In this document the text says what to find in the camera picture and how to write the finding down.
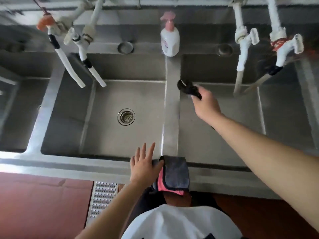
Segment white supply pipe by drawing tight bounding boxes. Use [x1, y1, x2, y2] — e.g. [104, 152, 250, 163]
[230, 0, 246, 30]
[58, 0, 91, 28]
[265, 0, 283, 33]
[83, 0, 106, 42]

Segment white soap bottle pink pump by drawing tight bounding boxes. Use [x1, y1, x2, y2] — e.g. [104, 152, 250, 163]
[160, 11, 180, 57]

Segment person's white shirt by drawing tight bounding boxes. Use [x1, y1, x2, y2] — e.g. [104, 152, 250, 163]
[121, 204, 244, 239]

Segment stainless steel sink unit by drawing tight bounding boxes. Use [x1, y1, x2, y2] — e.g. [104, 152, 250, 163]
[0, 8, 319, 200]

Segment grey and pink cleaning cloth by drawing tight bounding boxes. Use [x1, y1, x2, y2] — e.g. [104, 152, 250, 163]
[153, 155, 190, 196]

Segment person's right hand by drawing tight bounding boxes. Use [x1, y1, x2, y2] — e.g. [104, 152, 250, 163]
[191, 84, 223, 125]

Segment person's left forearm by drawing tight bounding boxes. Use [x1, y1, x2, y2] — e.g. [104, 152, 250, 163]
[74, 181, 140, 239]

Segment round metal overflow cap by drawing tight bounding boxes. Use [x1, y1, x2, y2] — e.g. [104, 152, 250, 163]
[117, 41, 134, 55]
[217, 44, 234, 57]

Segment person's right forearm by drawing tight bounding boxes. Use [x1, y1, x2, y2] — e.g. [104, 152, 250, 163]
[211, 113, 319, 233]

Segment perforated metal floor grate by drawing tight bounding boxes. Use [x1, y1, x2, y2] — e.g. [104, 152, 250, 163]
[85, 181, 119, 226]

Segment round metal drain strainer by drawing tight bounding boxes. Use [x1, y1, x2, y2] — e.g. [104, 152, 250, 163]
[117, 108, 136, 126]

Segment horizontal white water pipe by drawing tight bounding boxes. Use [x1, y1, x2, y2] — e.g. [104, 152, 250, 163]
[0, 0, 319, 11]

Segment white faucet with red tape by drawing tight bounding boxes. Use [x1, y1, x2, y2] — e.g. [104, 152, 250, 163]
[270, 28, 304, 75]

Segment white plastic faucet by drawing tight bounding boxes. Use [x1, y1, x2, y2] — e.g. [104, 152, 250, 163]
[234, 25, 260, 72]
[63, 24, 96, 60]

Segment white faucet hose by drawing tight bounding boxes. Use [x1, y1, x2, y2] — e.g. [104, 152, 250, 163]
[243, 72, 272, 94]
[233, 69, 246, 98]
[79, 48, 107, 88]
[48, 34, 86, 88]

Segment white faucet with orange handle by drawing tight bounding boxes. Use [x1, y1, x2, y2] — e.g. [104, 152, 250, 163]
[36, 12, 66, 40]

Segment person's dark trousers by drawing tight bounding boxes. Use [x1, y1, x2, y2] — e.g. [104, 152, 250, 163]
[126, 185, 226, 223]

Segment person's left hand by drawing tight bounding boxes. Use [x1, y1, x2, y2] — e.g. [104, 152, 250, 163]
[130, 142, 164, 187]

